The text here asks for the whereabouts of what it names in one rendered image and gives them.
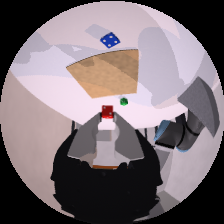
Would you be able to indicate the blue die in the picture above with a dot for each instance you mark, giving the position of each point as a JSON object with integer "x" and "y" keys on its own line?
{"x": 110, "y": 40}

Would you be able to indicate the green die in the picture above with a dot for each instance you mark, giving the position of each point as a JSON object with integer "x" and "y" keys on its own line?
{"x": 123, "y": 101}

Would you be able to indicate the red die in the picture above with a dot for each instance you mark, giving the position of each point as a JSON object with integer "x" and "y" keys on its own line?
{"x": 107, "y": 111}

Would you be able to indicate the tan square mat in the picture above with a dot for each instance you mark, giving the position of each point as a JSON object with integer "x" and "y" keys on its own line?
{"x": 108, "y": 74}

